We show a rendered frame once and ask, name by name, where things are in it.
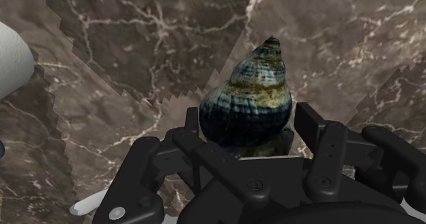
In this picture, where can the blue and yellow spiral seashell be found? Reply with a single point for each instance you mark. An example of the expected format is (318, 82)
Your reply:
(248, 110)

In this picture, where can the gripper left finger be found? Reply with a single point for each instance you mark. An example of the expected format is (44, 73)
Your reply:
(213, 156)

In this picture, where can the white rounded stick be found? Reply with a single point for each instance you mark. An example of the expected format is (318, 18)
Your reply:
(87, 203)

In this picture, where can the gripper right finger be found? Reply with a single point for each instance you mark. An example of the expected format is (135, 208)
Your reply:
(327, 156)

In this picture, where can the white paper roll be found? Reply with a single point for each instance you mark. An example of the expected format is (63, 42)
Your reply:
(13, 60)

